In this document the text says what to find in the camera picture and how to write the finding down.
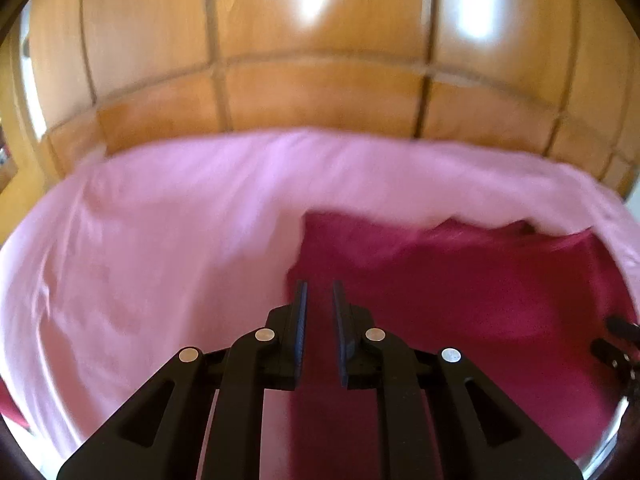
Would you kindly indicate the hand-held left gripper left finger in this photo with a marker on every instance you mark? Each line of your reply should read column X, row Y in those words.
column 300, row 325

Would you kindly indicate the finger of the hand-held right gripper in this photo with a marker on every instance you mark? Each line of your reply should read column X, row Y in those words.
column 615, row 355
column 625, row 327

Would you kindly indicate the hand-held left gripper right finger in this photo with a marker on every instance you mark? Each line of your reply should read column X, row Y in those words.
column 341, row 330

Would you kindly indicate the maroon embroidered long-sleeve shirt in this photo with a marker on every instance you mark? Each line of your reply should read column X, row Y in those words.
column 450, row 300

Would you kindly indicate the pink bed sheet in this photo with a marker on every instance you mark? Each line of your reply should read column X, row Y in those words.
column 150, row 240

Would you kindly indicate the wooden panelled wardrobe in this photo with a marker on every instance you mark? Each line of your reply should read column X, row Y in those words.
column 320, row 60

